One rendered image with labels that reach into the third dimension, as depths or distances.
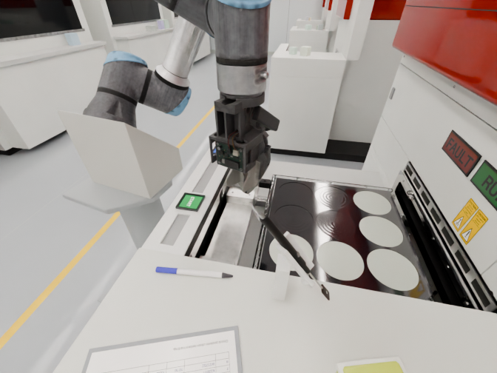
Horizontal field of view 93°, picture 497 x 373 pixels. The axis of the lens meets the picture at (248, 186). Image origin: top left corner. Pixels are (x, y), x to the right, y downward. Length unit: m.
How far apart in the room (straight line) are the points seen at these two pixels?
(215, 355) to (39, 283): 1.69
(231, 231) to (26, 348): 1.37
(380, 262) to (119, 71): 0.87
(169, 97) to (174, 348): 0.71
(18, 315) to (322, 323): 1.73
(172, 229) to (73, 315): 1.26
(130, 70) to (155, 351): 0.74
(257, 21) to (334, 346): 0.45
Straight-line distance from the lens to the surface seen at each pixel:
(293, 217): 0.64
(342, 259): 0.59
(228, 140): 0.37
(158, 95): 0.88
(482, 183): 0.60
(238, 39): 0.35
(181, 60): 0.85
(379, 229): 0.69
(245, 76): 0.36
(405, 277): 0.62
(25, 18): 3.97
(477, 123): 0.66
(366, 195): 0.78
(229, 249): 0.59
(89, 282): 1.83
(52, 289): 1.93
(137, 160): 0.79
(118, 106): 0.85
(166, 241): 0.54
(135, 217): 1.01
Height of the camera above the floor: 1.35
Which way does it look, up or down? 38 degrees down
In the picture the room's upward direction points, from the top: straight up
